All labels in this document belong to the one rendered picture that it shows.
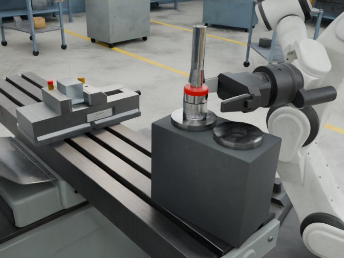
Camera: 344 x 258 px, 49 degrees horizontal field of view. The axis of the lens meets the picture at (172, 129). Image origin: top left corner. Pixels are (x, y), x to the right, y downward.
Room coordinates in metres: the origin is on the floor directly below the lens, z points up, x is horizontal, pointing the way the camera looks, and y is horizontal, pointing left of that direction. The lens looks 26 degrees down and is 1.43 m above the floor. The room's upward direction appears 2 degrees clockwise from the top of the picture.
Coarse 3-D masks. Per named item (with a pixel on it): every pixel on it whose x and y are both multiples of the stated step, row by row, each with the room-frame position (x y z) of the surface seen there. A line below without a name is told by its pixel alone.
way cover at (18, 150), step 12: (0, 144) 0.99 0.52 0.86; (12, 144) 1.01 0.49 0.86; (0, 156) 0.91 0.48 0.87; (12, 156) 0.93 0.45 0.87; (24, 156) 0.94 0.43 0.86; (0, 168) 0.80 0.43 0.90; (12, 168) 0.85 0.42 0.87; (36, 168) 0.88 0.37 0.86; (12, 180) 0.76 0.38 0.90; (24, 180) 0.80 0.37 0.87; (36, 180) 0.81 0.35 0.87; (48, 180) 0.82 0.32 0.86
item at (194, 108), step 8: (184, 96) 0.66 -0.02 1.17; (192, 96) 0.65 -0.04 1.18; (200, 96) 0.65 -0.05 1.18; (184, 104) 0.66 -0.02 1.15; (192, 104) 0.65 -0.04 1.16; (200, 104) 0.65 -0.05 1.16; (184, 112) 0.66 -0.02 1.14; (192, 112) 0.65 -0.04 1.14; (200, 112) 0.65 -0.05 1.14; (192, 120) 0.65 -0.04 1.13
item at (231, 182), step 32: (160, 128) 0.65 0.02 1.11; (192, 128) 0.63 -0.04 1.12; (224, 128) 0.62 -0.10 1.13; (256, 128) 0.62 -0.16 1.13; (160, 160) 0.65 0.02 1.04; (192, 160) 0.60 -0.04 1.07; (224, 160) 0.55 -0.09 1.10; (256, 160) 0.54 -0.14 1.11; (160, 192) 0.64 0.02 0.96; (192, 192) 0.59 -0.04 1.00; (224, 192) 0.55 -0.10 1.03; (256, 192) 0.56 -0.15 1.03; (224, 224) 0.54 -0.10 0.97; (256, 224) 0.57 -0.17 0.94
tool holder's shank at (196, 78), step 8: (192, 32) 0.67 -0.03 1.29; (200, 32) 0.66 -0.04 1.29; (192, 40) 0.67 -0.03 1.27; (200, 40) 0.66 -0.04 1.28; (192, 48) 0.67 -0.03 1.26; (200, 48) 0.66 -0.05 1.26; (192, 56) 0.66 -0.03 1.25; (200, 56) 0.66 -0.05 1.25; (192, 64) 0.66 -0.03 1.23; (200, 64) 0.66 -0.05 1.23; (192, 72) 0.66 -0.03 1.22; (200, 72) 0.66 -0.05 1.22; (192, 80) 0.66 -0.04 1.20; (200, 80) 0.66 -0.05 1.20
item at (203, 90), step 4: (188, 84) 0.68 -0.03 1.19; (204, 84) 0.68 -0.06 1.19; (184, 88) 0.66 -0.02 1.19; (188, 88) 0.66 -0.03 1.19; (192, 88) 0.66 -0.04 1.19; (200, 88) 0.66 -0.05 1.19; (204, 88) 0.66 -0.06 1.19; (208, 88) 0.67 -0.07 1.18; (184, 92) 0.66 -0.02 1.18; (188, 92) 0.65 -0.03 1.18; (192, 92) 0.65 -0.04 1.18; (196, 92) 0.65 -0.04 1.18; (200, 92) 0.65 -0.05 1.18; (204, 92) 0.65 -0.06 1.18
